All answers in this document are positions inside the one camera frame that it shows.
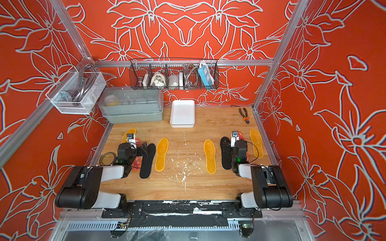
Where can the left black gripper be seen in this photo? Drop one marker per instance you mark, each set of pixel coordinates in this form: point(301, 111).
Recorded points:
point(137, 149)

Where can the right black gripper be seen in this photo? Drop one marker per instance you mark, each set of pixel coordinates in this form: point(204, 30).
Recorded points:
point(229, 146)

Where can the black insole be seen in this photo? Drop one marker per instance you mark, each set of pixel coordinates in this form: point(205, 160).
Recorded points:
point(226, 153)
point(148, 153)

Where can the red insole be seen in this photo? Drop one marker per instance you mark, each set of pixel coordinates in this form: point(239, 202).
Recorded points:
point(242, 138)
point(136, 166)

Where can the white plastic storage tray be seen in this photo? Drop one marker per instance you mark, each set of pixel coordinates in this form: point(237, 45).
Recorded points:
point(182, 114)

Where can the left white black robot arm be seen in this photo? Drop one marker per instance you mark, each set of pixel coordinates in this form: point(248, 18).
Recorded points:
point(81, 189)

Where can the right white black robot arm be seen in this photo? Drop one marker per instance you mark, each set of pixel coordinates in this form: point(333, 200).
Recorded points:
point(269, 187)

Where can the grey green lidded storage box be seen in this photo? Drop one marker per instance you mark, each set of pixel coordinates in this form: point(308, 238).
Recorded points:
point(123, 104)

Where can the brown tape roll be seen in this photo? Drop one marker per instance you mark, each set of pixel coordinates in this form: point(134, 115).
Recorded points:
point(108, 159)

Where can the orange black pliers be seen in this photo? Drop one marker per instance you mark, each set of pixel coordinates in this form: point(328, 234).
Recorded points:
point(243, 112)

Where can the blue white power strip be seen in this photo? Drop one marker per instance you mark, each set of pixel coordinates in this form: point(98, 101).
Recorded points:
point(205, 75)

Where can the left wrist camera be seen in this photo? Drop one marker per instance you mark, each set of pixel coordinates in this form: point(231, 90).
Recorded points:
point(131, 138)

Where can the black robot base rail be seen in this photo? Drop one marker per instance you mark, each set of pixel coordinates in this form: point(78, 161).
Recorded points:
point(182, 213)

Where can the clear plastic wall bin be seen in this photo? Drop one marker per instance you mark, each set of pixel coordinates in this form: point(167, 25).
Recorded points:
point(77, 91)

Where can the black wire wall basket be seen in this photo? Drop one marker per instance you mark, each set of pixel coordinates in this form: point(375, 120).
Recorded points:
point(171, 74)

